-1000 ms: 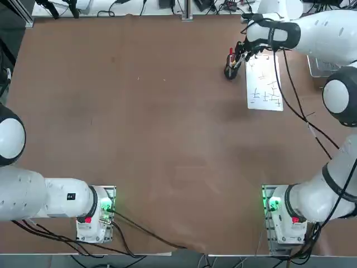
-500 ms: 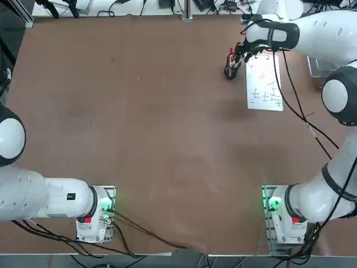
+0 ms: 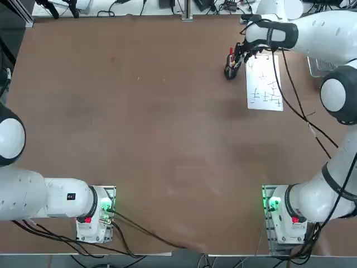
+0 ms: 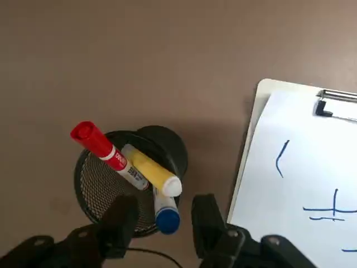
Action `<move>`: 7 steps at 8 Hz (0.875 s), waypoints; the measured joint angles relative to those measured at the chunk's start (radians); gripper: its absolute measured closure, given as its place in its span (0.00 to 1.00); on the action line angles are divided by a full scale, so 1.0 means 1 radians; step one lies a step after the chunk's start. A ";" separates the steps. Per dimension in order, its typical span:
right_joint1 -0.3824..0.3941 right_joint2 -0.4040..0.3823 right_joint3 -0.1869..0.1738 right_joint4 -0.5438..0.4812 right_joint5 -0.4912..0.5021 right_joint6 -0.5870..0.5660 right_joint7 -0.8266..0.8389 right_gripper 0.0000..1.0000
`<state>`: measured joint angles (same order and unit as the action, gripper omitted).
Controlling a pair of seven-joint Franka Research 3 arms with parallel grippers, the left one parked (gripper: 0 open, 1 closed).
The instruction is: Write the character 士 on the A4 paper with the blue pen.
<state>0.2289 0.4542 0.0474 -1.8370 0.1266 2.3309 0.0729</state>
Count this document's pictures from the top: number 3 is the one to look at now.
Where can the yellow pen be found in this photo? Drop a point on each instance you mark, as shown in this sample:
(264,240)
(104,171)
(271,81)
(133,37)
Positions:
(233,65)

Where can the silver mesh letter tray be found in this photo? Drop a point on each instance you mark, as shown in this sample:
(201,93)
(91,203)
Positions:
(316,68)

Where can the red capped marker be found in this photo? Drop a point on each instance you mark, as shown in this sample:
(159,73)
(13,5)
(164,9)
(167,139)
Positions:
(230,51)

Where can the black tripod leg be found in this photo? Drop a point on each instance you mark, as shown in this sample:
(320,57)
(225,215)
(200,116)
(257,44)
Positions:
(74,9)
(51,9)

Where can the aluminium profile post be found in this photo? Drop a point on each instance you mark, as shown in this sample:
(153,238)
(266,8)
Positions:
(23,14)
(187,11)

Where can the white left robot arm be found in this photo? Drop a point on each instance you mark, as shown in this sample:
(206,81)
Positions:
(28,192)

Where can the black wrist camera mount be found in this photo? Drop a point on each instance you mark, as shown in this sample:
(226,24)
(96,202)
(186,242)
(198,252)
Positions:
(251,19)

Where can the large black power brick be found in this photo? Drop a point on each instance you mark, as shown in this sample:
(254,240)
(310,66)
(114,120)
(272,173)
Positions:
(203,4)
(166,3)

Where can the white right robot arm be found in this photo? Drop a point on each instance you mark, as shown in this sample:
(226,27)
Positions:
(320,33)

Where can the black mesh pen holder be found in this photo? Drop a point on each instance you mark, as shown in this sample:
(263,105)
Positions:
(230,76)

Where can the white clipboard with metal clip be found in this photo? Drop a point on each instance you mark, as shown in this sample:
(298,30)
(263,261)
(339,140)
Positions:
(265,57)

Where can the orange black electronic device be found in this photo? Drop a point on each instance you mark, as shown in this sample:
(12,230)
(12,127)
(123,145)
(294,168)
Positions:
(230,6)

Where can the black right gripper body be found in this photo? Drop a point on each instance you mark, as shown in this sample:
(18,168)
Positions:
(248,48)

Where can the small black power adapter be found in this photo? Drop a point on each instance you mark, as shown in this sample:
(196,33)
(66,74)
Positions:
(120,1)

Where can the white A4 paper sheet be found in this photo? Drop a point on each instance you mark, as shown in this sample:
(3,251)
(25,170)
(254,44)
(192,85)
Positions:
(252,83)

